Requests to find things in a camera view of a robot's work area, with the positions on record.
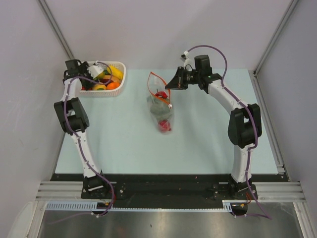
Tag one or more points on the white plastic basket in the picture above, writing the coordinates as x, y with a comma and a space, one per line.
108, 77

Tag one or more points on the red chili pepper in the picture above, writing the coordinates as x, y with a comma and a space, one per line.
161, 94

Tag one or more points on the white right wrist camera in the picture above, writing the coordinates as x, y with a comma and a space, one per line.
186, 60

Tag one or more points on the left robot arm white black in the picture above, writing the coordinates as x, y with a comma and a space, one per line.
72, 116

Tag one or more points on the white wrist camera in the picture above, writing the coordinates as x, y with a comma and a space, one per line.
186, 60
96, 72

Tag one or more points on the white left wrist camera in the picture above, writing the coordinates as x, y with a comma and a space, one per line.
96, 72

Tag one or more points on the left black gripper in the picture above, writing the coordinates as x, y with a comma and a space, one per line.
83, 68

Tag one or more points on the yellow orange fruit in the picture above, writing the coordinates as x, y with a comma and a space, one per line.
99, 87

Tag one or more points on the clear zip bag orange zipper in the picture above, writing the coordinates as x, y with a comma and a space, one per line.
155, 84

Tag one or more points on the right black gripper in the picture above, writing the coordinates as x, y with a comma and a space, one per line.
178, 82

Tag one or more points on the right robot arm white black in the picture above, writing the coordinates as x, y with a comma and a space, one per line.
245, 125

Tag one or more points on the green netted melon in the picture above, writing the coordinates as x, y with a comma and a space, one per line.
161, 110

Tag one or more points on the yellow corn cob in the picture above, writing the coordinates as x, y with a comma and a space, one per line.
115, 72

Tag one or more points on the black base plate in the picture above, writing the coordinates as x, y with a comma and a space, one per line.
167, 191

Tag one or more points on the orange tangerine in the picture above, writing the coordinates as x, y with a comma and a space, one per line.
113, 86

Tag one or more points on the red apple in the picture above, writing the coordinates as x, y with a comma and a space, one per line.
164, 126

